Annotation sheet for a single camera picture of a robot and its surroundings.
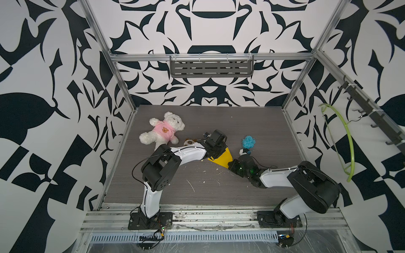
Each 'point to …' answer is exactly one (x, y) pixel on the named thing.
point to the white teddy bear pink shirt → (164, 131)
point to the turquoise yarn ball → (248, 142)
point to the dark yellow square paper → (224, 159)
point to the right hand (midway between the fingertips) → (227, 161)
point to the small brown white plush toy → (188, 142)
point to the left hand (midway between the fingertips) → (228, 144)
